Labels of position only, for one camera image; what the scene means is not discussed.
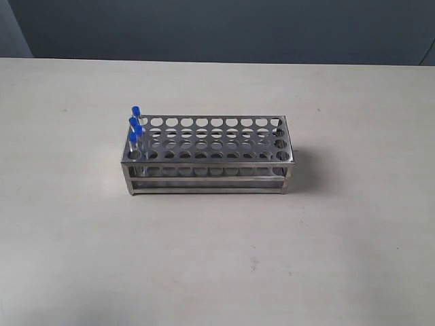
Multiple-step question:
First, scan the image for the blue capped tube back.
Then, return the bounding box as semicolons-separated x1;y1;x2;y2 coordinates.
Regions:
131;105;144;126

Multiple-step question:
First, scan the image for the blue capped tube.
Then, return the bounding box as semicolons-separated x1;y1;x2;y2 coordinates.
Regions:
128;131;141;160
128;116;141;132
135;124;147;159
131;105;144;126

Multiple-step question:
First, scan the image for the stainless steel test tube rack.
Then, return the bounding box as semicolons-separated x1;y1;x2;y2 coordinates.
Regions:
120;115;295;195

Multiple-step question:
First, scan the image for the blue capped tube front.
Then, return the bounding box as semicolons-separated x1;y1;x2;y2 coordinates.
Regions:
128;116;141;132

